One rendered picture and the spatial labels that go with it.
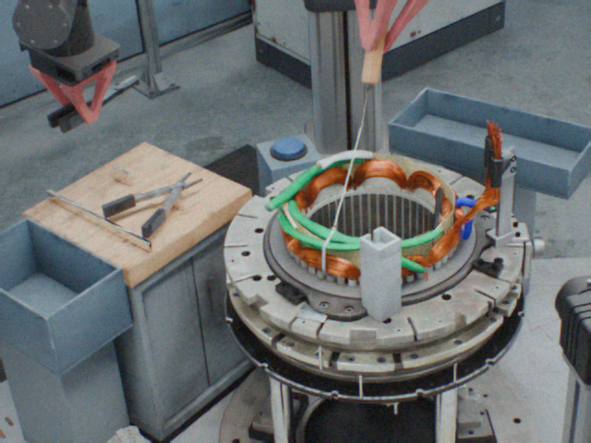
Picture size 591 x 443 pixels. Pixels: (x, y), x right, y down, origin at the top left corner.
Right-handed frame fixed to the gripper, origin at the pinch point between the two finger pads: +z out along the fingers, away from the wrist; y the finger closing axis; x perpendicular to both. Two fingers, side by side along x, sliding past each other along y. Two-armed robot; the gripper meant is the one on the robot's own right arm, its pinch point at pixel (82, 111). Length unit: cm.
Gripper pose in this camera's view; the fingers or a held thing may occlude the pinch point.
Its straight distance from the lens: 133.2
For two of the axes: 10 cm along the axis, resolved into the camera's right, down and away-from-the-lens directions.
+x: 6.5, -5.1, 5.6
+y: 7.6, 4.0, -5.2
